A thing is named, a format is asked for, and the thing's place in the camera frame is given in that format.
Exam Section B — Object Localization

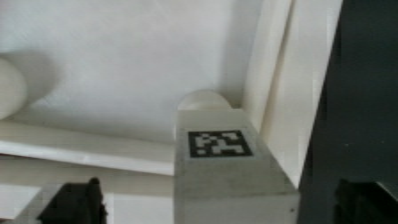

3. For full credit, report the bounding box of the white U-shaped obstacle fence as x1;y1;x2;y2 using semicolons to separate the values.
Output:
0;0;341;224

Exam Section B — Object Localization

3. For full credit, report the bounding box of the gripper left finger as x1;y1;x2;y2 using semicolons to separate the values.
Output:
14;177;110;224

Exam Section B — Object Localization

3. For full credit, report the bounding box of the white square table top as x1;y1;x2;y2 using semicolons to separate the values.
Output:
0;0;295;177

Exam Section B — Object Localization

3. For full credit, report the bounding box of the white table leg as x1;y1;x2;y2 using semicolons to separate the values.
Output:
174;90;301;224

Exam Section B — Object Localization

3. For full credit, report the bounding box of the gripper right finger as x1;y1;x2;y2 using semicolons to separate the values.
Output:
332;179;398;224

